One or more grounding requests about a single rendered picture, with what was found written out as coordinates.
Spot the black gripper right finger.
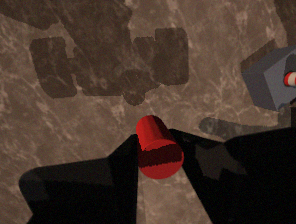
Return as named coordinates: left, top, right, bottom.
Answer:
left=169, top=127, right=296, bottom=224

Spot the dark grey block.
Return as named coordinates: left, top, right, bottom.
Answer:
left=242, top=45, right=296, bottom=111

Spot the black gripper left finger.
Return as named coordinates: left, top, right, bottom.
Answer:
left=19, top=134, right=139, bottom=224

